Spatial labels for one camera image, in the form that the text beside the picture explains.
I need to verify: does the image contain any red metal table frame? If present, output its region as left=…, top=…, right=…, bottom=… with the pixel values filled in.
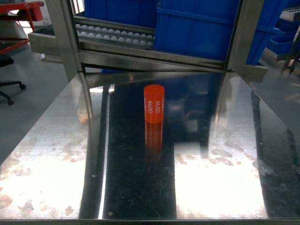
left=0, top=0, right=45, bottom=53

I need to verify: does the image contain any blue bin far right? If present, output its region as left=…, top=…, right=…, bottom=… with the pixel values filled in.
left=267, top=32, right=296, bottom=54

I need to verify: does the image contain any stainless steel roller rack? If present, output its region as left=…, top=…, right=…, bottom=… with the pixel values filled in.
left=29, top=0, right=267, bottom=83

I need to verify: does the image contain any orange cylindrical capacitor 4680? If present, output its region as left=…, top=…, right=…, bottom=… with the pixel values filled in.
left=143, top=84, right=165, bottom=124

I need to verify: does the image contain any blue plastic bin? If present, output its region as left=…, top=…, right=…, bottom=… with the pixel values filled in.
left=154, top=0, right=288, bottom=65
left=84, top=0, right=159, bottom=28

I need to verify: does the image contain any blue plastic bin front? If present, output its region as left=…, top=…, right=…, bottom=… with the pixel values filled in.
left=154, top=0, right=288, bottom=65

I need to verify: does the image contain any black office chair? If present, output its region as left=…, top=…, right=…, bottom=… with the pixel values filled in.
left=0, top=53, right=26, bottom=90

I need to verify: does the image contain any blue plastic bin rear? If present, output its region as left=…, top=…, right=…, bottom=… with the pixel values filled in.
left=84, top=0, right=159, bottom=28

